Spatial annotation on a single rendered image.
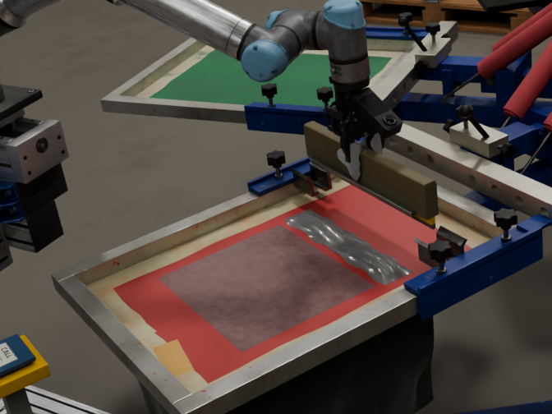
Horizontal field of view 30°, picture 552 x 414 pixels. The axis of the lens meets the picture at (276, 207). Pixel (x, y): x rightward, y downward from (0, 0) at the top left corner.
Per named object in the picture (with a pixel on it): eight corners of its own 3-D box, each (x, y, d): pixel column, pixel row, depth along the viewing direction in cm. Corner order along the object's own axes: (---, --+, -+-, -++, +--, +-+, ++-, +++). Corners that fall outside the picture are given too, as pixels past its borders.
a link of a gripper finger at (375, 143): (371, 159, 215) (361, 122, 210) (388, 168, 210) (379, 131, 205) (360, 167, 214) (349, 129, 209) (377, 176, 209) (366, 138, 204)
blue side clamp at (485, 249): (423, 321, 187) (420, 289, 183) (405, 310, 191) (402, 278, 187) (543, 258, 199) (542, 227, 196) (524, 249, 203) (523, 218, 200)
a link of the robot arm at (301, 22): (252, 23, 195) (305, 24, 190) (277, 3, 203) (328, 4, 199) (259, 62, 198) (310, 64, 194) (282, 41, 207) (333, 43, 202)
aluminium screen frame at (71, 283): (186, 433, 167) (182, 415, 165) (55, 290, 212) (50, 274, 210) (540, 250, 200) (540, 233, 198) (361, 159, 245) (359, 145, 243)
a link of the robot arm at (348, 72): (376, 56, 197) (341, 68, 194) (378, 78, 199) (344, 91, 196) (352, 47, 203) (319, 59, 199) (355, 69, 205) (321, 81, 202)
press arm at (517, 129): (479, 175, 222) (477, 154, 219) (460, 167, 226) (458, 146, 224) (537, 149, 229) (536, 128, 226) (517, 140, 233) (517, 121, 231)
